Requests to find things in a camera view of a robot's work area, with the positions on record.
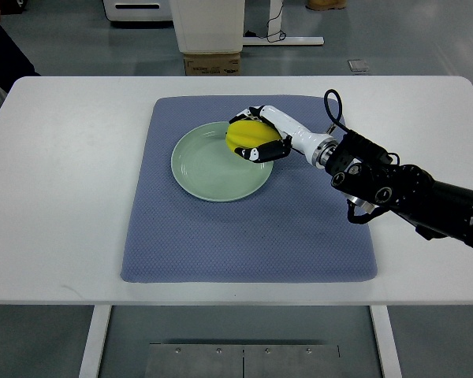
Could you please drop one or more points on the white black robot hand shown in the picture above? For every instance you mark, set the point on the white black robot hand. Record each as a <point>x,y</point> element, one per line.
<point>316,148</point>

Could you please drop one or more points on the yellow starfruit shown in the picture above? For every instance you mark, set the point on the yellow starfruit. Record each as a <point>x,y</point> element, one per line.
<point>248,134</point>

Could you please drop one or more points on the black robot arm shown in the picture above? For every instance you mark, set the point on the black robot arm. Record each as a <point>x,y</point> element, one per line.
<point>365,170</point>

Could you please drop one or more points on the grey floor socket plate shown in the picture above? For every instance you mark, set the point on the grey floor socket plate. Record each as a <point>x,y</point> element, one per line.
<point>358,65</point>

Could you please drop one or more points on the light green plate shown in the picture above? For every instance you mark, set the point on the light green plate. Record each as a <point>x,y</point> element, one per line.
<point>204,166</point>

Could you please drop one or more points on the blue textured mat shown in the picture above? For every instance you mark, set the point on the blue textured mat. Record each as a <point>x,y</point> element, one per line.
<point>291,230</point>

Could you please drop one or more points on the white desk leg base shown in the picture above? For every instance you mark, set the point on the white desk leg base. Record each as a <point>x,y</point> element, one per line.
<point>275,36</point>

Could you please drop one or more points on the tan shoe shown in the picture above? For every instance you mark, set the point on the tan shoe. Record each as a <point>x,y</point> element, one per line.
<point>324,5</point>

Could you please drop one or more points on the cardboard box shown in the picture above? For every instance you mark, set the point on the cardboard box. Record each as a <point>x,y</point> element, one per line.
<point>212,64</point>

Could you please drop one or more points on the white bin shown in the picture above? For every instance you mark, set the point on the white bin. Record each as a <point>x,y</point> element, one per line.
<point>208,26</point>

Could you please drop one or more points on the right white table leg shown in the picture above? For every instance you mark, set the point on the right white table leg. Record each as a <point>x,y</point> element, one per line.
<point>387,351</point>

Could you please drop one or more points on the white table leg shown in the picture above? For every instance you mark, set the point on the white table leg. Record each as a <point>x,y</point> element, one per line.
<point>95,342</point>
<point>387,351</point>

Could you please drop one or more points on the white appliance with slot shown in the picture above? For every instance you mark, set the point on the white appliance with slot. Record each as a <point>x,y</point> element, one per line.
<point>137,11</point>

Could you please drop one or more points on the left white table leg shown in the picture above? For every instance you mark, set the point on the left white table leg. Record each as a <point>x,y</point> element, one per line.
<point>95,342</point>

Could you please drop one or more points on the person in dark clothes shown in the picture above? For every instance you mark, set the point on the person in dark clothes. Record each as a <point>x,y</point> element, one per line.
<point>13,63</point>

